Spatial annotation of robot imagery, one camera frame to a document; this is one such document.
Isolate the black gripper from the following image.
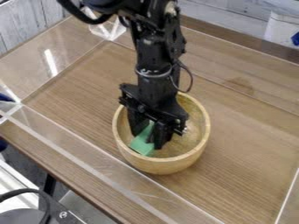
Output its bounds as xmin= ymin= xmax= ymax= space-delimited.
xmin=119 ymin=71 xmax=189 ymax=150

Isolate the green rectangular block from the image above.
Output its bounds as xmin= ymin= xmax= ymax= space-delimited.
xmin=129 ymin=122 xmax=155 ymax=156

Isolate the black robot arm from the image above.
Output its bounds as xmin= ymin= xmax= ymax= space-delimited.
xmin=57 ymin=0 xmax=189 ymax=150

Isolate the brown wooden bowl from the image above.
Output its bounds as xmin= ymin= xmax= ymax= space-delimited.
xmin=112 ymin=94 xmax=211 ymax=175

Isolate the black table leg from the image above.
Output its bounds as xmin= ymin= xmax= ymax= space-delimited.
xmin=43 ymin=174 xmax=57 ymax=196

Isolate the white bucket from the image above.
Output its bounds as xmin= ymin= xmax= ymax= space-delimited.
xmin=264 ymin=11 xmax=299 ymax=50

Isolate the clear acrylic tray wall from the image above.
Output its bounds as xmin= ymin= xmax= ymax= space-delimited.
xmin=0 ymin=18 xmax=299 ymax=224

